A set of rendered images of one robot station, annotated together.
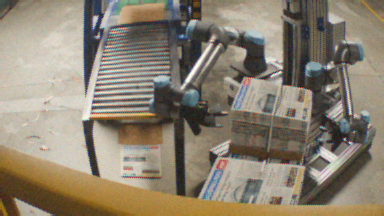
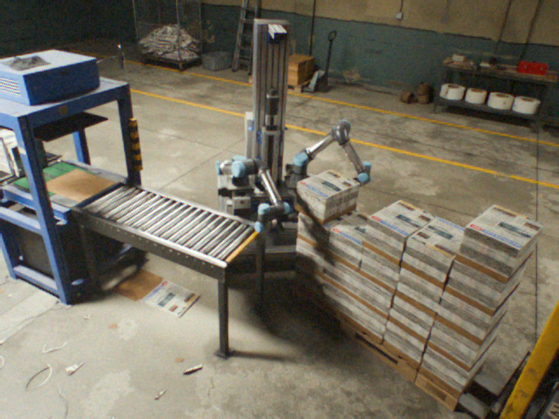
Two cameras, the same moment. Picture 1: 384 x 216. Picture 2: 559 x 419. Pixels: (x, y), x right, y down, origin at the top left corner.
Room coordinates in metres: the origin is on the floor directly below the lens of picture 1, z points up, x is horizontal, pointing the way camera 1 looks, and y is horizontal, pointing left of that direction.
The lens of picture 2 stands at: (0.89, 2.29, 2.52)
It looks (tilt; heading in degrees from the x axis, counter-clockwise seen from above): 31 degrees down; 299
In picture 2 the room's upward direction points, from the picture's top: 3 degrees clockwise
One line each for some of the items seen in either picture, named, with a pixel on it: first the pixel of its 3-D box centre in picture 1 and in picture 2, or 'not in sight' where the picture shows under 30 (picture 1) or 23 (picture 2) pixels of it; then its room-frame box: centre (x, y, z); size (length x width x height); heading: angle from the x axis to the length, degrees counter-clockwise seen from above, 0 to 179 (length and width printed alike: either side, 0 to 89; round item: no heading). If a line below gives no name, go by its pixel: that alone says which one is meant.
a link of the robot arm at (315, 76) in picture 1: (314, 75); (300, 162); (2.39, -0.69, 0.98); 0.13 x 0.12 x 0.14; 103
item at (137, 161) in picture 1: (140, 161); (171, 297); (2.93, 0.35, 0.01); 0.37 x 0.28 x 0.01; 4
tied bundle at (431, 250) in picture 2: not in sight; (439, 250); (1.10, -0.16, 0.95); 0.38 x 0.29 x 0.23; 76
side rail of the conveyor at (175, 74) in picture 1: (174, 65); (189, 209); (2.91, 0.10, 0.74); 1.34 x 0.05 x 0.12; 4
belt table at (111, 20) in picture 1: (140, 13); (67, 187); (3.91, 0.43, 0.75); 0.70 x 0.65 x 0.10; 4
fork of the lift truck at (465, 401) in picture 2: not in sight; (416, 369); (1.02, -0.01, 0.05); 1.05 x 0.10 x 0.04; 166
